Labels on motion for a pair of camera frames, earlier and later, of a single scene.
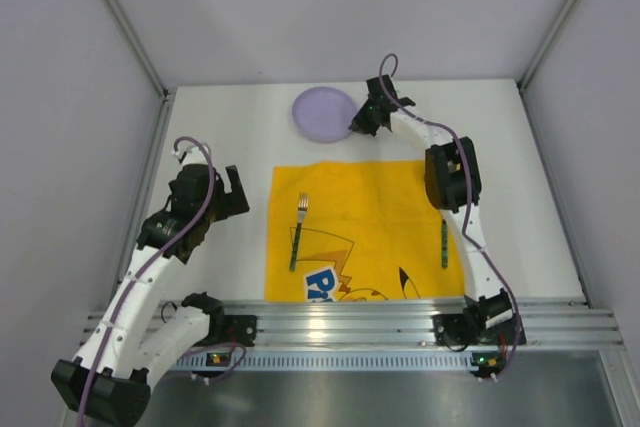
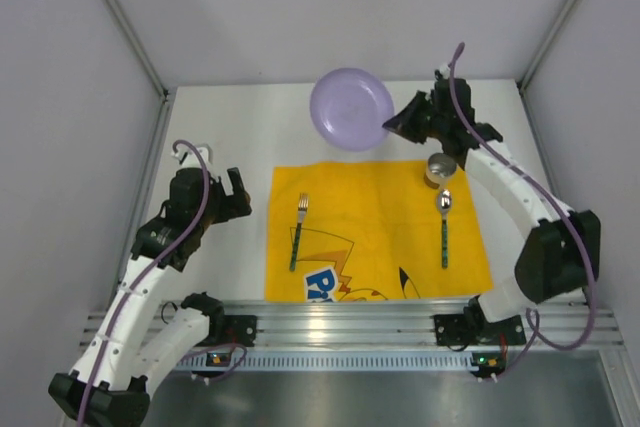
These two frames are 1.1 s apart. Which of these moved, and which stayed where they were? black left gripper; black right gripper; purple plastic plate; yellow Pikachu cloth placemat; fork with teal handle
Moved: black right gripper; purple plastic plate
Stayed: fork with teal handle; black left gripper; yellow Pikachu cloth placemat
